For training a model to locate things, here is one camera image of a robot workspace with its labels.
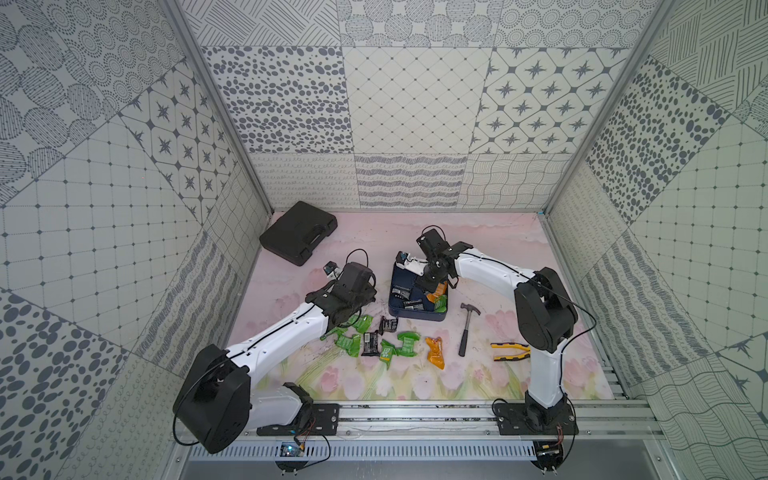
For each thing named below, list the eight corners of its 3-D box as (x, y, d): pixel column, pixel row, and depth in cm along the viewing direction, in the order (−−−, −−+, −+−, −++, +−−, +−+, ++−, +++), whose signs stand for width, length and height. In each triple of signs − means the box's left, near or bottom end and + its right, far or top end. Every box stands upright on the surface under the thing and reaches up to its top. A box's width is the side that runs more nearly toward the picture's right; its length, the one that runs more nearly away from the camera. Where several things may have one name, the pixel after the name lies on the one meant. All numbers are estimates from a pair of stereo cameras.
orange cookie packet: (427, 368, 84) (428, 365, 82) (425, 339, 90) (426, 336, 88) (444, 368, 84) (445, 365, 82) (441, 339, 90) (442, 336, 88)
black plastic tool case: (260, 246, 111) (254, 237, 107) (301, 208, 125) (298, 199, 121) (300, 268, 105) (296, 259, 101) (340, 225, 119) (338, 216, 114)
